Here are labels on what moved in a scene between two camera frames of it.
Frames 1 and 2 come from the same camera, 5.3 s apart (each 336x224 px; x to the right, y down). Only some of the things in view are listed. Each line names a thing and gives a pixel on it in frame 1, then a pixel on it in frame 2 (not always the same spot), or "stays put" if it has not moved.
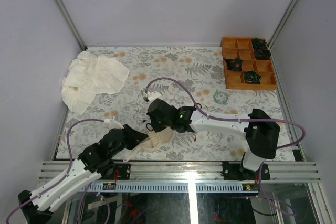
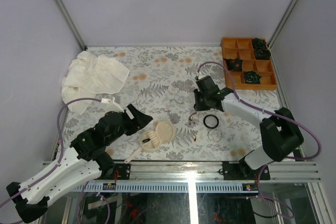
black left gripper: x=136 y=137 -> x=141 y=120
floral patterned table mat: x=174 y=95 stays put
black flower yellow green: x=251 y=76 stays put
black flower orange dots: x=234 y=64 stays put
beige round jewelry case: x=154 y=140 stays put
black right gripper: x=154 y=125 -> x=198 y=106
